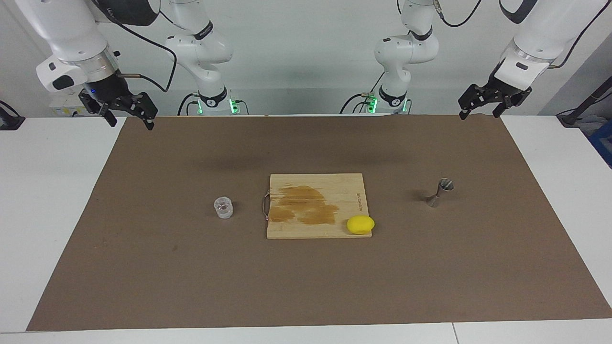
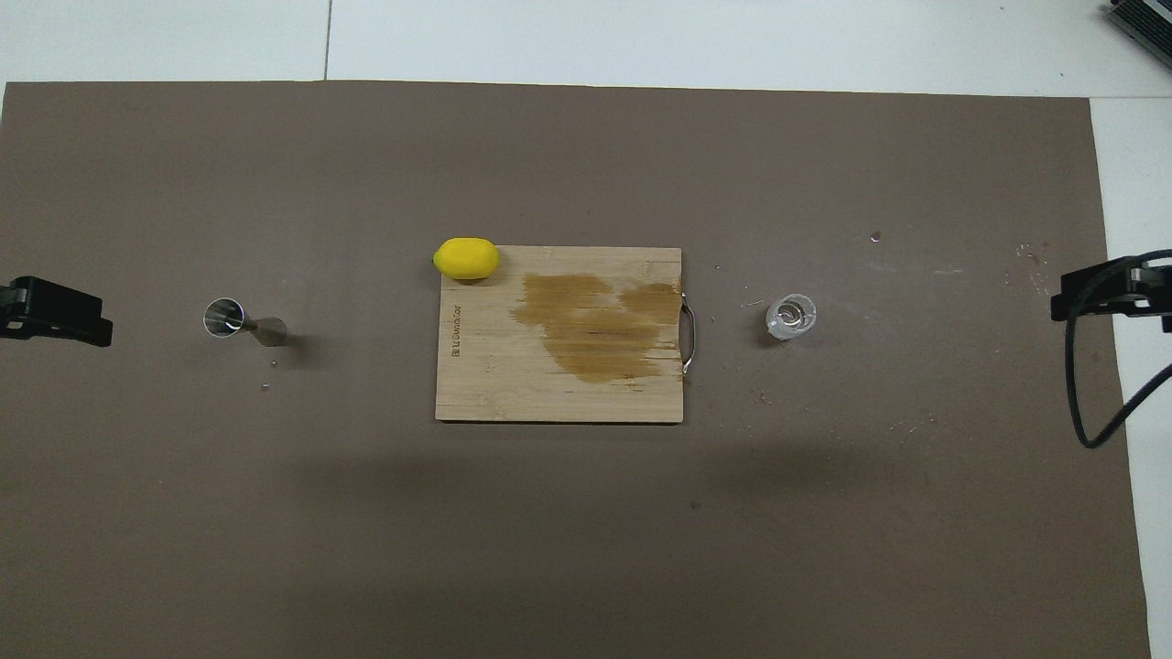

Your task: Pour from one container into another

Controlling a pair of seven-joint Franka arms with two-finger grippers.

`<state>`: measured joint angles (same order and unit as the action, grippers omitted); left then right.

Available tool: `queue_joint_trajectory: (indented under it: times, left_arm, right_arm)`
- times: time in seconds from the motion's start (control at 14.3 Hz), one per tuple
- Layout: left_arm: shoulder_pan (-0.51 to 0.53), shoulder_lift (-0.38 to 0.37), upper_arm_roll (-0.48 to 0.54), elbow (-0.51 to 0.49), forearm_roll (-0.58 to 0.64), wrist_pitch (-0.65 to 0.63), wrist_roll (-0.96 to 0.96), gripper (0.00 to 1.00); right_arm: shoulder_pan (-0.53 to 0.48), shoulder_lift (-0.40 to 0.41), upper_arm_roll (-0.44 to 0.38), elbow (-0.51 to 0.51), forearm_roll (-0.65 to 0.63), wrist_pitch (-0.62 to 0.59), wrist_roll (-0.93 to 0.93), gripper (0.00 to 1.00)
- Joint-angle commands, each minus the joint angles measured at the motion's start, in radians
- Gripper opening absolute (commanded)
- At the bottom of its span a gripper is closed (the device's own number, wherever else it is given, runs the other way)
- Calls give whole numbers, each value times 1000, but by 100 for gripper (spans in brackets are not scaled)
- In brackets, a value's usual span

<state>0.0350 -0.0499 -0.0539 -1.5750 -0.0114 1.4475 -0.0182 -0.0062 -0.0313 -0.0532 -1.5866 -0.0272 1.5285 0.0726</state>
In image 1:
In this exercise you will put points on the clear glass cup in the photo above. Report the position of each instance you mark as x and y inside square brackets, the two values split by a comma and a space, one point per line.
[223, 208]

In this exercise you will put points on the steel double jigger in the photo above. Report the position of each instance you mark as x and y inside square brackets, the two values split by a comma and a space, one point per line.
[439, 193]

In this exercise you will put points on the black stand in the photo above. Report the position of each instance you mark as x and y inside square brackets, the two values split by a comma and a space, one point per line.
[581, 107]

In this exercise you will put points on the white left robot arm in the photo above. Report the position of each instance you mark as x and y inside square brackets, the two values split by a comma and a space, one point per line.
[540, 33]

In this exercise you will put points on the black table clamp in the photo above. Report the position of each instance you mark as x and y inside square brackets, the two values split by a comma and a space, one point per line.
[9, 122]

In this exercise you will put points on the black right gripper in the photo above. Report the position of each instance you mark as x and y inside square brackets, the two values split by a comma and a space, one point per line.
[107, 91]

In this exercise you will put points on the white wall socket box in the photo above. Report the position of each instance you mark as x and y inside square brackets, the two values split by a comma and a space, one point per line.
[64, 107]

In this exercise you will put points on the yellow lemon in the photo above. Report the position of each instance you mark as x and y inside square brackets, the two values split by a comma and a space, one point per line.
[360, 225]

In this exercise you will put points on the brown table mat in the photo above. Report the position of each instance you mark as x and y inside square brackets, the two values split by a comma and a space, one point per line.
[143, 263]

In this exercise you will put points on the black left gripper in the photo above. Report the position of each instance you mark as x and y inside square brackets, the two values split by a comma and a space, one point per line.
[507, 88]

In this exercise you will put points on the wooden cutting board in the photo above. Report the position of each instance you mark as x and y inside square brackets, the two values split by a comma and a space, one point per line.
[296, 229]

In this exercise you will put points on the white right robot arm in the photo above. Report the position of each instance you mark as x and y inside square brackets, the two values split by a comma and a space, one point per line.
[71, 33]

